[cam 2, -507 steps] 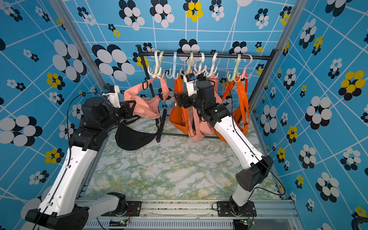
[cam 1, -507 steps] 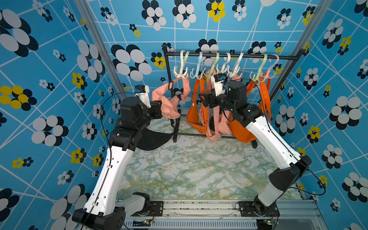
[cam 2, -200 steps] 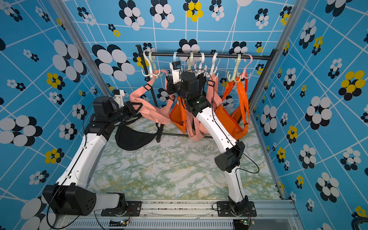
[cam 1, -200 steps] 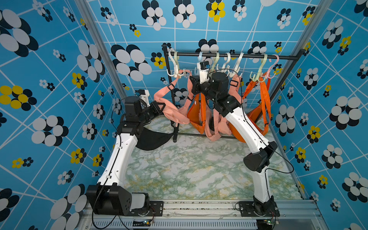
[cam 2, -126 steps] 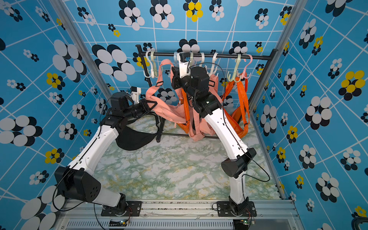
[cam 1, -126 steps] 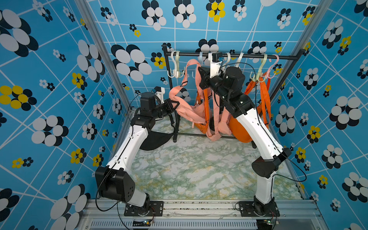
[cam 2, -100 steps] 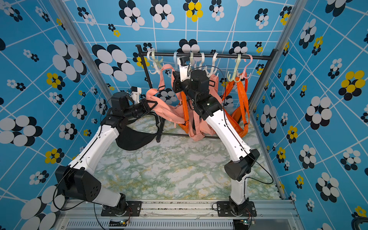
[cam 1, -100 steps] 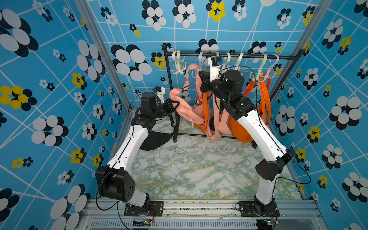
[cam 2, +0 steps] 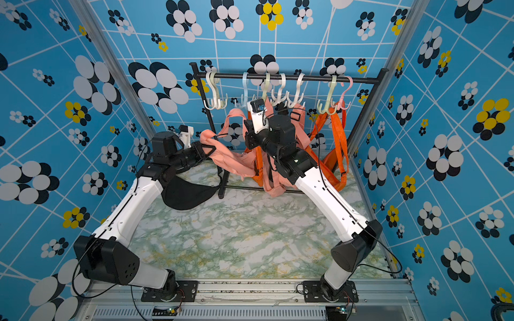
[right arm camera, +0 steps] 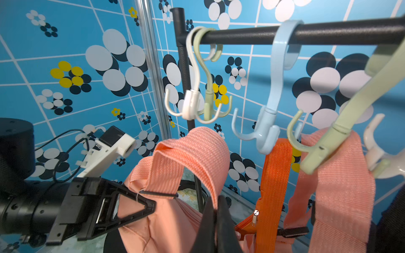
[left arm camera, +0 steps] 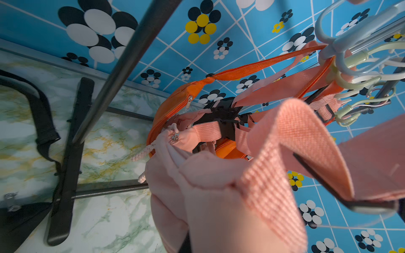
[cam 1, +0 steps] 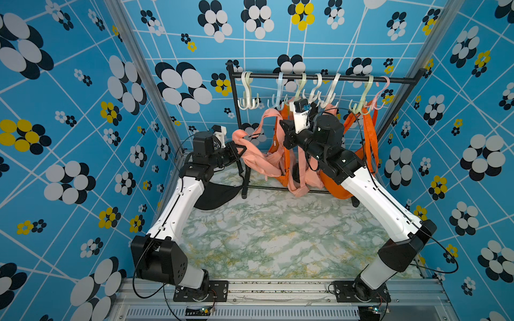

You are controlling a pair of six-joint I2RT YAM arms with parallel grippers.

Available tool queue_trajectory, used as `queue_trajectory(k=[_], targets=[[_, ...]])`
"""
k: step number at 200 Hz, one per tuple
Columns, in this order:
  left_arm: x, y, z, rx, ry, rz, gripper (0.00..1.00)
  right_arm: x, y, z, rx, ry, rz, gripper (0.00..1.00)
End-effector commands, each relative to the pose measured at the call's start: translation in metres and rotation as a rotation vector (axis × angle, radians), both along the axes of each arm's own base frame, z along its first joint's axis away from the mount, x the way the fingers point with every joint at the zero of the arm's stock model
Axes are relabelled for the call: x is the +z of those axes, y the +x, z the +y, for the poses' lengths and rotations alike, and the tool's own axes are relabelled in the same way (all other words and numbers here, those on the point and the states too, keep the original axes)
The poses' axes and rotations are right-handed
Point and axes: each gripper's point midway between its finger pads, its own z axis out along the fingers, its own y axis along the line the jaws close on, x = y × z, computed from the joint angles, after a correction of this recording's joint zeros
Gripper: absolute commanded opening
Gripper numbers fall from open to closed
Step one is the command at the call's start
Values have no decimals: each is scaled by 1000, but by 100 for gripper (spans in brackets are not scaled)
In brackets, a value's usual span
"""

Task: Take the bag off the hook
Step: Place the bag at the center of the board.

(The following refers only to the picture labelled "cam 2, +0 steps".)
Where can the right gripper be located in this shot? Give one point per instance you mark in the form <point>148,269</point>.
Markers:
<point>253,137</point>

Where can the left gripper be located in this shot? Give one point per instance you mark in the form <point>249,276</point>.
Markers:
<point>196,148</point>

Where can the black sling bag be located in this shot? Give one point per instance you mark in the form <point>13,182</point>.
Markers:
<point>182,195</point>

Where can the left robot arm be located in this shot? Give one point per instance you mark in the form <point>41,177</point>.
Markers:
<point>105,255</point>

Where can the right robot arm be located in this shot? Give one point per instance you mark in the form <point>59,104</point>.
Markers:
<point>358,236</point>

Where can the orange sling bag left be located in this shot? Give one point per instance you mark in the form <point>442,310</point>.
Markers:
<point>257,160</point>

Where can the orange sling bag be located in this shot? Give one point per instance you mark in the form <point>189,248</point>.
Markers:
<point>338,182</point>
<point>339,155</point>
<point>257,160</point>

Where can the orange sling bag middle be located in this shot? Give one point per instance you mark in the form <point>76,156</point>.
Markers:
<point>338,182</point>

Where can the orange sling bag right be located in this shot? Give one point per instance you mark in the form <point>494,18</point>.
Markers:
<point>339,155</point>

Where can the pink hook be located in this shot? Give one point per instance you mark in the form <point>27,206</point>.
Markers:
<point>341,103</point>

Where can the light blue hook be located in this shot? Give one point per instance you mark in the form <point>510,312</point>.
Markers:
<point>244,97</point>

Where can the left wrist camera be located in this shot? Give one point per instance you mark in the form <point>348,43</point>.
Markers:
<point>185,135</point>

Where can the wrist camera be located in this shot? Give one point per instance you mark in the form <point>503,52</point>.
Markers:
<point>257,109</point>
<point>185,135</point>

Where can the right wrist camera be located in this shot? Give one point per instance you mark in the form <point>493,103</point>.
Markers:
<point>257,109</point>

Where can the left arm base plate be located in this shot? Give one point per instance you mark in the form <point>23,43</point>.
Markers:
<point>179,291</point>

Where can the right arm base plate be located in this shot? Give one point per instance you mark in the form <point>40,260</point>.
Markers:
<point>321,292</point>

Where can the aluminium frame rail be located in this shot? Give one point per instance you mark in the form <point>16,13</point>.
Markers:
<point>257,299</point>

